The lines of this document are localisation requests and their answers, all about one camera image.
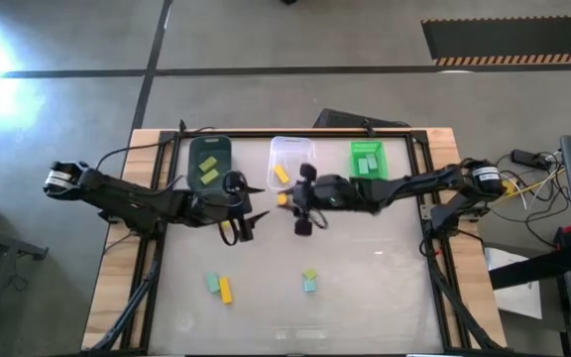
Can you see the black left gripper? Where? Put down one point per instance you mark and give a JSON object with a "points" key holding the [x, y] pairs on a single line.
{"points": [[211, 208]]}

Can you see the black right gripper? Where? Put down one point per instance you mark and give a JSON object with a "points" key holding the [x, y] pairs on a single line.
{"points": [[330, 193]]}

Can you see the yellow foam cylinder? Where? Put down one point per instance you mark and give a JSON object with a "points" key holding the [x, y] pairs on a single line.
{"points": [[225, 224], [282, 199]]}

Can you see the yellow rectangular foam block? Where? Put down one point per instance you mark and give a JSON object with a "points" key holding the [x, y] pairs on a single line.
{"points": [[281, 173], [225, 290]]}

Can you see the lime green rectangular foam block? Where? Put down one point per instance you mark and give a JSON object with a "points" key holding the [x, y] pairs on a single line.
{"points": [[209, 176], [207, 163]]}

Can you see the teal rectangular foam block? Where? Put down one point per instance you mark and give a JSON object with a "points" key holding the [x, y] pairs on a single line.
{"points": [[212, 282], [363, 166]]}

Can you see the pale green block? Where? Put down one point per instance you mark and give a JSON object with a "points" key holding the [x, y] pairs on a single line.
{"points": [[372, 161]]}

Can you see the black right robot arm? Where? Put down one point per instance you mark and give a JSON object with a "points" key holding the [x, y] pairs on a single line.
{"points": [[414, 184]]}

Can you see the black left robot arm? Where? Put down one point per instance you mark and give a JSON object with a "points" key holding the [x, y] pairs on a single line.
{"points": [[117, 198]]}

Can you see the clear plastic bin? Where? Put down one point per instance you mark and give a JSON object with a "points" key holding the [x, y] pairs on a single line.
{"points": [[293, 149]]}

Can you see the lime green foam cube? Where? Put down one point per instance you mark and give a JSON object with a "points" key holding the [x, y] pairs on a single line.
{"points": [[309, 274]]}

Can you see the dark green plastic bin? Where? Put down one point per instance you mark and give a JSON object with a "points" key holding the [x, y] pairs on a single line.
{"points": [[201, 149]]}

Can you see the green plastic mesh basket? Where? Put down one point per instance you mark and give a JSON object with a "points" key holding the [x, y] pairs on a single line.
{"points": [[357, 149]]}

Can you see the teal foam cube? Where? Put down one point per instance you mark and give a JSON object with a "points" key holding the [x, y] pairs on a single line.
{"points": [[309, 286]]}

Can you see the black power adapter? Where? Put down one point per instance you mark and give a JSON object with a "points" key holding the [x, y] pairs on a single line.
{"points": [[526, 157]]}

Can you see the white paper sheet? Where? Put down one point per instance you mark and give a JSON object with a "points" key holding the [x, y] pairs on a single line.
{"points": [[518, 297]]}

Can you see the black hazard striped floor mat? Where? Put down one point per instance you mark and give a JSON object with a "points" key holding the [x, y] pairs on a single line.
{"points": [[513, 39]]}

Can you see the black aluminium table frame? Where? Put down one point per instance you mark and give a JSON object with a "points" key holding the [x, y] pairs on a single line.
{"points": [[290, 134]]}

